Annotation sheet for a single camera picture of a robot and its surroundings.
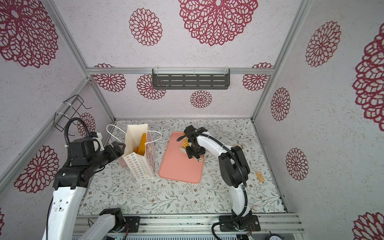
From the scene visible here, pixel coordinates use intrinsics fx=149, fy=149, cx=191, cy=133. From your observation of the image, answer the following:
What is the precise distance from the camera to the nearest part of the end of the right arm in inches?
27.6

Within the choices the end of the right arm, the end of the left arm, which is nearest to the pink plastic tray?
the end of the right arm

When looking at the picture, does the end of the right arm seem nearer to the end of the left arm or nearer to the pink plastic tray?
the pink plastic tray
